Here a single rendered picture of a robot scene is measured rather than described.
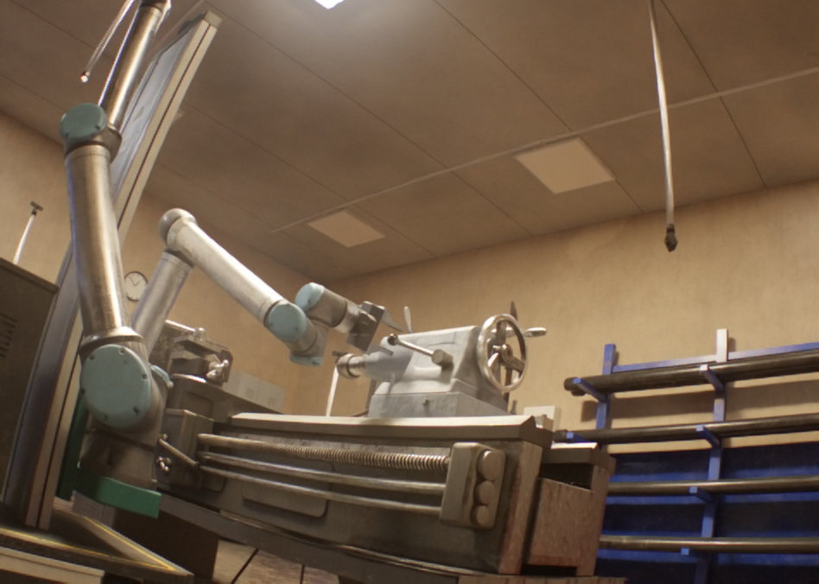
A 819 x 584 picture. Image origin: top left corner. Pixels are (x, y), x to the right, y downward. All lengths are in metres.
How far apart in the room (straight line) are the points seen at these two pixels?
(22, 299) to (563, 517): 1.34
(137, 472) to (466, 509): 0.70
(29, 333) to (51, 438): 0.26
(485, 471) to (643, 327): 3.89
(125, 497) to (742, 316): 4.33
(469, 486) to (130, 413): 0.70
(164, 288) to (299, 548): 0.89
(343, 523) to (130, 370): 0.83
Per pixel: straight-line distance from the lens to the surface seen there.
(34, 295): 1.36
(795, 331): 4.74
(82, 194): 1.40
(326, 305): 1.77
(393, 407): 1.86
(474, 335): 1.87
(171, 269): 2.01
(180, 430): 2.38
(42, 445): 1.47
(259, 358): 7.60
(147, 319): 1.99
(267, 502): 2.09
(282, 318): 1.61
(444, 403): 1.73
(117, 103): 1.70
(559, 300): 5.69
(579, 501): 1.67
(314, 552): 1.60
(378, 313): 1.90
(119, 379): 1.22
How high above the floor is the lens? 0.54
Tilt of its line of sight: 21 degrees up
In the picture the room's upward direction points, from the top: 11 degrees clockwise
